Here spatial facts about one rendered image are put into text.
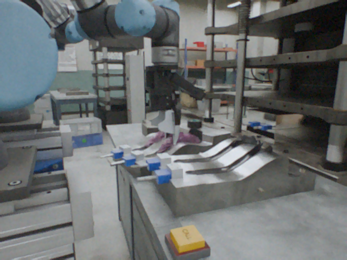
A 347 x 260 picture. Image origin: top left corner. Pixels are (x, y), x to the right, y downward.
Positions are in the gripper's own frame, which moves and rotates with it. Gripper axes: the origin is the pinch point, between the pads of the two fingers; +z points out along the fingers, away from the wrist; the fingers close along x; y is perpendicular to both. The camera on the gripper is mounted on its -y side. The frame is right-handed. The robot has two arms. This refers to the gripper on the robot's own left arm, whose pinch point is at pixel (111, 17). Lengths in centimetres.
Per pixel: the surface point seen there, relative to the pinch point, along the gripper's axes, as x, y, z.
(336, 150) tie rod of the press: 105, 44, 34
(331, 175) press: 106, 54, 30
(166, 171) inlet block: 69, 46, -32
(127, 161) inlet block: 45, 54, -25
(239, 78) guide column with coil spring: 39, 25, 75
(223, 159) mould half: 76, 47, -9
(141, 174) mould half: 51, 57, -24
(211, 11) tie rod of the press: -3, -20, 95
